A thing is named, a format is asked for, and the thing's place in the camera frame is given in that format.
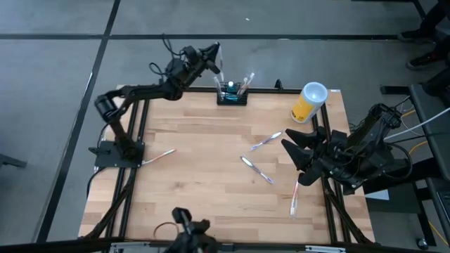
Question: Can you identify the black aluminium table frame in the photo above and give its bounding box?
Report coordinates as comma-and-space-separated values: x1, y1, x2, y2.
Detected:
77, 79, 376, 253

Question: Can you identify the silver aluminium bracket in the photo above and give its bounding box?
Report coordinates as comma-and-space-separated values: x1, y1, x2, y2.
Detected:
304, 245, 347, 253
110, 241, 151, 253

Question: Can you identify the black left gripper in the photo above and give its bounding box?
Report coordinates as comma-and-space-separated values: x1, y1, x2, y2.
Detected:
176, 41, 223, 77

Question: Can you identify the white cable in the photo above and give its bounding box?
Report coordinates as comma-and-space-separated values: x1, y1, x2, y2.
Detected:
385, 107, 450, 141

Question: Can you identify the black furniture leg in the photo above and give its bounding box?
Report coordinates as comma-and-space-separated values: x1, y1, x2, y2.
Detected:
0, 153, 27, 169

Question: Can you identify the white paper label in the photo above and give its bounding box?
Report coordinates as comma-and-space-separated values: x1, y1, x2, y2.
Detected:
365, 189, 390, 201

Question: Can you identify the person's leg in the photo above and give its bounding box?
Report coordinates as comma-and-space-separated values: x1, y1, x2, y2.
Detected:
418, 0, 450, 35
434, 33, 450, 60

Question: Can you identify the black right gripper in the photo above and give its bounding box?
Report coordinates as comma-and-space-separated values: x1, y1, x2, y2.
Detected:
280, 126, 349, 188

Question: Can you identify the black wire rack organizer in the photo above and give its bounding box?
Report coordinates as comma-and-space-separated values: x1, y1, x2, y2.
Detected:
216, 82, 249, 106

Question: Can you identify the black side desk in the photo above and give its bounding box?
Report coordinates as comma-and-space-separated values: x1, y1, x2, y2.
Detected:
361, 84, 450, 247

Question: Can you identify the person's shoe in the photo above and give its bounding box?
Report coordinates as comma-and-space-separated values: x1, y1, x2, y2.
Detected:
397, 29, 437, 45
406, 51, 440, 71

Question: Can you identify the yellow white wipes canister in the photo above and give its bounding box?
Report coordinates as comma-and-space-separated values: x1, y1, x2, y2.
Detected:
290, 81, 329, 124

